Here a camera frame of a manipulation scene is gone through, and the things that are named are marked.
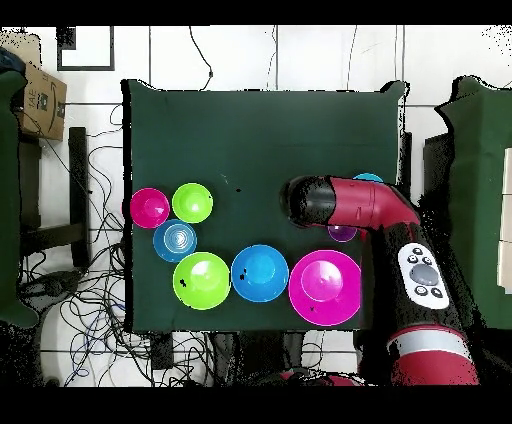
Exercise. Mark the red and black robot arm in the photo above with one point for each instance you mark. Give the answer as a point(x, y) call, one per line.
point(360, 204)

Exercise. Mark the large blue bowl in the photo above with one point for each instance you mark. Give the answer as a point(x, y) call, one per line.
point(260, 274)

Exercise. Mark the small green bowl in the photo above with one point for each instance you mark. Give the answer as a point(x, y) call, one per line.
point(192, 202)

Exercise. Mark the dark green table cloth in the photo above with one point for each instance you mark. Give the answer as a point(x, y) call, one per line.
point(260, 140)

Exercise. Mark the translucent blue bowl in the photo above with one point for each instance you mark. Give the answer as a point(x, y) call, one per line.
point(174, 240)

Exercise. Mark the large green bowl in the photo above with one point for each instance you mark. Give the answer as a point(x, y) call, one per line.
point(202, 280)

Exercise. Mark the purple cup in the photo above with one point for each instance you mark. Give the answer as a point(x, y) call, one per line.
point(342, 235)

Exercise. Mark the small red bowl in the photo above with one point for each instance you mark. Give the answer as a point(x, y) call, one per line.
point(150, 208)

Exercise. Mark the small cyan bowl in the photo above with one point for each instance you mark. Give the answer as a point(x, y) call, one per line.
point(368, 177)

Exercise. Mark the black box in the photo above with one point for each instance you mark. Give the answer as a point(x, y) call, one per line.
point(436, 180)

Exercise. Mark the green cloth covered table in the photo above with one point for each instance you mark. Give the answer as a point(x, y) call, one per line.
point(8, 200)
point(480, 200)

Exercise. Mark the cardboard box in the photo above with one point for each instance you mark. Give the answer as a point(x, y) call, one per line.
point(44, 108)

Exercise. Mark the white box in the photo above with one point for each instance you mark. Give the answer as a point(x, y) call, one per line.
point(506, 220)

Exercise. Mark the black bench frame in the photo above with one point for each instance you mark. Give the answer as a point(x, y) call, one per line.
point(78, 180)

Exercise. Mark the black square floor frame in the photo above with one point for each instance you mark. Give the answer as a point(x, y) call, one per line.
point(66, 40)

